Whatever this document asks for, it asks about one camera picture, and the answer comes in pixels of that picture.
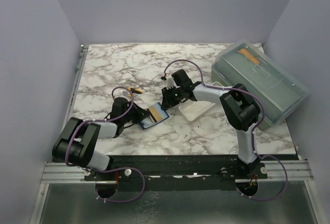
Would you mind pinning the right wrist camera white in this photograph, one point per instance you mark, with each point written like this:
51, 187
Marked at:
170, 83

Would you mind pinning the grey lidded storage box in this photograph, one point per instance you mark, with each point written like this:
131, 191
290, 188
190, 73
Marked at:
279, 92

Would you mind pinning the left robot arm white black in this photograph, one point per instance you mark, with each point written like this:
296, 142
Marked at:
76, 144

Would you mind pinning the orange item inside box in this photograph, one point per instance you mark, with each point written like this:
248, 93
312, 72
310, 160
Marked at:
248, 55

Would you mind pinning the gold credit card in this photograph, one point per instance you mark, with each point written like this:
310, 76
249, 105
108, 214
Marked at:
157, 114

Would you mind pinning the yellow black handled screwdriver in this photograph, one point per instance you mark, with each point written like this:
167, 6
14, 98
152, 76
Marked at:
135, 91

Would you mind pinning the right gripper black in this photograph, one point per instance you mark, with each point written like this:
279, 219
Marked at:
167, 102

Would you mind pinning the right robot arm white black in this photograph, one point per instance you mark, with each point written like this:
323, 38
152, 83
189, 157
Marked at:
241, 109

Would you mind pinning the blue leather card holder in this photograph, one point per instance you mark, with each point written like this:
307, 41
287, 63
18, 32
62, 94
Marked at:
147, 123

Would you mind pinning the white plastic tray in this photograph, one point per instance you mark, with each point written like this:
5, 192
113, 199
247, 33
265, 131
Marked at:
193, 110

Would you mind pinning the black mounting rail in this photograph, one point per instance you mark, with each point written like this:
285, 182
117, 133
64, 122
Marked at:
177, 173

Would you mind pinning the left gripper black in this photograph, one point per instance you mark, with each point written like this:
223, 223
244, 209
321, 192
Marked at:
141, 114

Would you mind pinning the aluminium extrusion rail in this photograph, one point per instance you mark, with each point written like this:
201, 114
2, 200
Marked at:
59, 173

